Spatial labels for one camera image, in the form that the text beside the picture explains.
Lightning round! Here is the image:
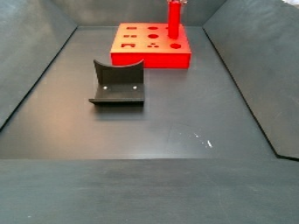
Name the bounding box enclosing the red shape sorter block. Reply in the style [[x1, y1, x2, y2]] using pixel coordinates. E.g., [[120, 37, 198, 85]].
[[109, 23, 192, 69]]

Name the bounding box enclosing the black curved holder bracket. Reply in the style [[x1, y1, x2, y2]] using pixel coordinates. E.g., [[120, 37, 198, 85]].
[[88, 60, 146, 105]]

